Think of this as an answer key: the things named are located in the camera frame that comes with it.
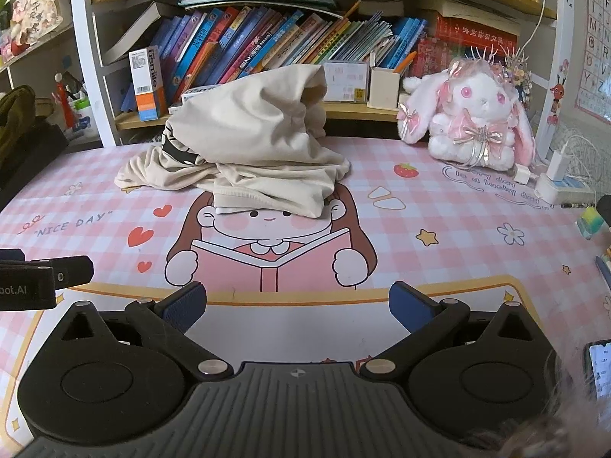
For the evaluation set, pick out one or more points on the white labelled box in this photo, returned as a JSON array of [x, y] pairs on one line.
[[346, 81]]

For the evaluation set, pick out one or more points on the alphabet wall poster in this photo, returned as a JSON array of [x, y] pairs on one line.
[[596, 33]]

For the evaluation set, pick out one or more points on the black digital piano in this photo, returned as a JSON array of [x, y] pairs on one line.
[[33, 152]]

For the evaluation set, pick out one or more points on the flat white orange box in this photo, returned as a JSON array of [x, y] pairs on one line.
[[193, 96]]

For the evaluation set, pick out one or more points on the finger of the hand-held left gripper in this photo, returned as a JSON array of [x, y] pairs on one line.
[[71, 272]]

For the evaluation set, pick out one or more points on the beige t-shirt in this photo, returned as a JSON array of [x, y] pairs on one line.
[[262, 129]]

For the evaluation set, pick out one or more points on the small white plug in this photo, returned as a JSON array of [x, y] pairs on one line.
[[522, 174]]

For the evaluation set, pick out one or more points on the white wooden bookshelf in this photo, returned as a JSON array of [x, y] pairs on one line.
[[86, 57]]

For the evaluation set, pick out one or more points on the fluffy grey sleeve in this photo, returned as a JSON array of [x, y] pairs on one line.
[[573, 432]]

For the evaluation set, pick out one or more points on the cream pen holder box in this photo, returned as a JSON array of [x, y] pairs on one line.
[[384, 88]]

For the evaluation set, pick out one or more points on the black smartphone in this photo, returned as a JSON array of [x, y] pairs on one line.
[[599, 367]]

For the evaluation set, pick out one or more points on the white charger adapter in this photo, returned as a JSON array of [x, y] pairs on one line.
[[556, 164]]

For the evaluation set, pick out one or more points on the tall white orange box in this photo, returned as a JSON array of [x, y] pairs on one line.
[[145, 81]]

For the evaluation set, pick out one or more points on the white power strip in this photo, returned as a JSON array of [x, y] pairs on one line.
[[563, 190]]

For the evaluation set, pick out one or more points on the white pink plush bunny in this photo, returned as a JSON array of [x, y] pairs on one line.
[[470, 105]]

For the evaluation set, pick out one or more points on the thick red books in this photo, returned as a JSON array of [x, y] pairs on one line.
[[468, 38]]

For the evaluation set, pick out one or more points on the row of colourful books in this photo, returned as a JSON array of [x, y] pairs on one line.
[[229, 43]]

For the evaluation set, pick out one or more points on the olive green cloth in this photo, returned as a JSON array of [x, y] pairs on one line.
[[16, 109]]

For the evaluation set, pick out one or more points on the pink paper decoration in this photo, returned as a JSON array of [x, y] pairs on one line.
[[36, 7]]

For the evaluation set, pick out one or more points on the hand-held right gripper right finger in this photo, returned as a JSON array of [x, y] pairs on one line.
[[410, 306]]

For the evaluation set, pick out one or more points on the red white figurine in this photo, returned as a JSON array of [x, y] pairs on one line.
[[64, 100]]

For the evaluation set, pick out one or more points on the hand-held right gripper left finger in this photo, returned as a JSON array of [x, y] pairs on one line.
[[186, 303]]

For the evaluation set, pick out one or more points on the dried flower bouquet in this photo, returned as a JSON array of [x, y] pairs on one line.
[[518, 74]]

